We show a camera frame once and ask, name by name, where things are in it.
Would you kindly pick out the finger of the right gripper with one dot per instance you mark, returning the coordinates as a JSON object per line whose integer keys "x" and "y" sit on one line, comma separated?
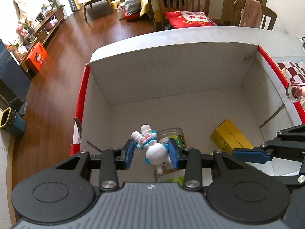
{"x": 288, "y": 145}

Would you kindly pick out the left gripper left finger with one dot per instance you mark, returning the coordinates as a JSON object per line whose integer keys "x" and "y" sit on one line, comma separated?
{"x": 108, "y": 162}

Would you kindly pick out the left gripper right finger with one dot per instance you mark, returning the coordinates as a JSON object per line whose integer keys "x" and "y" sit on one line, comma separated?
{"x": 193, "y": 161}

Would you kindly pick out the yellow rectangular box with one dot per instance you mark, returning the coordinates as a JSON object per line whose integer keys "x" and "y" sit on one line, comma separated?
{"x": 227, "y": 137}

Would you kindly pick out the white rabbit astronaut figurine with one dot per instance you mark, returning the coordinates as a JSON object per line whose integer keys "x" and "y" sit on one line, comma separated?
{"x": 156, "y": 153}

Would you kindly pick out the green lid jar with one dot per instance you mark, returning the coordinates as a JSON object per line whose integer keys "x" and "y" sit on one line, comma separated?
{"x": 169, "y": 174}

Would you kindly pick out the clear jar with blue beads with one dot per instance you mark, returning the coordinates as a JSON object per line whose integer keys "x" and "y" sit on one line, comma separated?
{"x": 295, "y": 91}

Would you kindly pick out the red white printed cloth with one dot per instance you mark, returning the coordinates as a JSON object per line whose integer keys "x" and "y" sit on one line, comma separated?
{"x": 292, "y": 71}

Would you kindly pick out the red cardboard box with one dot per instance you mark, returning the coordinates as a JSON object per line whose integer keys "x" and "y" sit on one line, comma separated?
{"x": 194, "y": 86}

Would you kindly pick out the teal waste bin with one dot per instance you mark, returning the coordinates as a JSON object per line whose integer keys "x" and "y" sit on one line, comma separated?
{"x": 12, "y": 122}

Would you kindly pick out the dark blue box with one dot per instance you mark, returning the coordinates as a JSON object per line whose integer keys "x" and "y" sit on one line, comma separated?
{"x": 12, "y": 74}

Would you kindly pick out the orange gift box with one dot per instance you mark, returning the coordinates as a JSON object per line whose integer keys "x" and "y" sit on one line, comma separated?
{"x": 36, "y": 57}

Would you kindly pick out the pink towel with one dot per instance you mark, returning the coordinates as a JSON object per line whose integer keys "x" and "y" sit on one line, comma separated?
{"x": 251, "y": 14}

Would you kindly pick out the wooden chair with towel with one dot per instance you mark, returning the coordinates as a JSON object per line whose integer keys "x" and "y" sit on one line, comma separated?
{"x": 268, "y": 16}

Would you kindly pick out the small bottle on floor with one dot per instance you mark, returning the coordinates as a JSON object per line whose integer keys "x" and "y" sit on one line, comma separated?
{"x": 120, "y": 13}

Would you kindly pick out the wooden tv cabinet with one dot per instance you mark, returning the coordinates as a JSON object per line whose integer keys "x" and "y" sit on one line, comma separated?
{"x": 43, "y": 35}

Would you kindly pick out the red seat cushion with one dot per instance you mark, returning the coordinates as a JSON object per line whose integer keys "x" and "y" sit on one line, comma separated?
{"x": 186, "y": 19}

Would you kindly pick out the pink watering can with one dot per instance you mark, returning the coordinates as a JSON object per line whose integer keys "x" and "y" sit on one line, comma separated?
{"x": 51, "y": 23}

